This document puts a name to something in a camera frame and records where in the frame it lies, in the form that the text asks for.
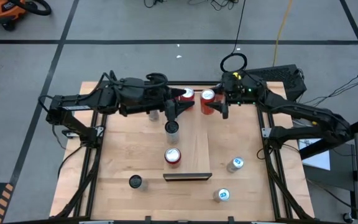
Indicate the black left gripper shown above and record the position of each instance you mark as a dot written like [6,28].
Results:
[141,96]

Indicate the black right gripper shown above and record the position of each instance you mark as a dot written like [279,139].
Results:
[241,88]

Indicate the white can black lid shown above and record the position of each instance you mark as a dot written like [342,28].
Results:
[135,181]
[154,116]
[171,127]

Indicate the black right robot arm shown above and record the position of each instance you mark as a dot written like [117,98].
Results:
[306,112]

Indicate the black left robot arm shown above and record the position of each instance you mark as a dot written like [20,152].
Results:
[79,102]

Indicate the yellow tag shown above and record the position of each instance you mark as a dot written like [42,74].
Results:
[235,75]

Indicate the light wooden tray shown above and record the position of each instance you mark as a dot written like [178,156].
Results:
[194,146]

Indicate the silver mounting plate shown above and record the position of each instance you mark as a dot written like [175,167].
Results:
[266,132]
[68,134]

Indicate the silver blue Red Bull can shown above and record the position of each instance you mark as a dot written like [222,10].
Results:
[235,165]
[222,195]

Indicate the white paper sheet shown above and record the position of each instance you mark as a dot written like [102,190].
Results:
[320,158]

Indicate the black stand beam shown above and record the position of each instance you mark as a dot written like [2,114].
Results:
[331,146]

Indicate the black caster wheel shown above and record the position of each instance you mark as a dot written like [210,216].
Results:
[347,216]

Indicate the orange shop vacuum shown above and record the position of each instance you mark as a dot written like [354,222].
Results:
[2,9]

